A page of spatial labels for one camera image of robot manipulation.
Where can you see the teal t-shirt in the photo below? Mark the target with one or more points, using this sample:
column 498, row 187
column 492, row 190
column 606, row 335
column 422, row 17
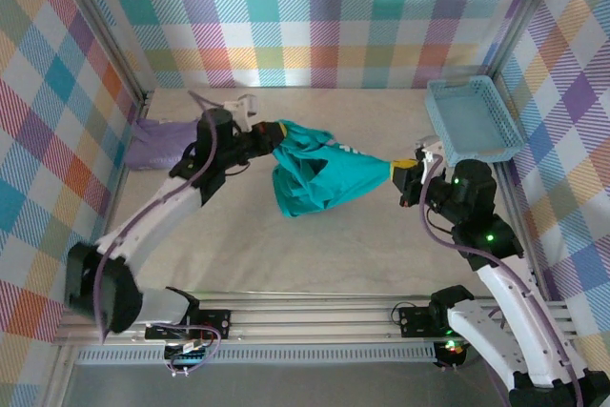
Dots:
column 310, row 188

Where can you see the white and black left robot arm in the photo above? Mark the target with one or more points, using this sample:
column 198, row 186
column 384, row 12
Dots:
column 152, row 221

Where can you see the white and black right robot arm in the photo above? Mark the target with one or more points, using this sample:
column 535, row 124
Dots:
column 505, row 292

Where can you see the folded purple t-shirt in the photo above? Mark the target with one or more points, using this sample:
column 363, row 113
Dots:
column 152, row 140

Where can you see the light blue plastic basket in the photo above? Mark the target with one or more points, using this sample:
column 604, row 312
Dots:
column 472, row 126

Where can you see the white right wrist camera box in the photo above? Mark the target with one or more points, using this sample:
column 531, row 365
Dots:
column 431, row 145

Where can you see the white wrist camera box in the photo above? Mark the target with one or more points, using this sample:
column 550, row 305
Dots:
column 240, row 106
column 431, row 145

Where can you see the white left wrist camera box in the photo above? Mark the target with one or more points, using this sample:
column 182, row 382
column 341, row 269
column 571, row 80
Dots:
column 240, row 106

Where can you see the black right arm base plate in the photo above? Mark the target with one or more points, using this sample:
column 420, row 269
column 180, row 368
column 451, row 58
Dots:
column 412, row 323

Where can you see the aluminium corner post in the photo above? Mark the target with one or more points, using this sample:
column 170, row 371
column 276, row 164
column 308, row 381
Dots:
column 105, row 40
column 524, row 11

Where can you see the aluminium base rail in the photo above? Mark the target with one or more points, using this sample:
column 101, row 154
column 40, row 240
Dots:
column 314, row 321

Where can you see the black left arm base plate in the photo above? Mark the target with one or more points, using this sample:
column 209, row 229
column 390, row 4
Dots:
column 217, row 323

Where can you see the aluminium frame leg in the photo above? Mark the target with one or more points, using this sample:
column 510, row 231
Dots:
column 57, row 378

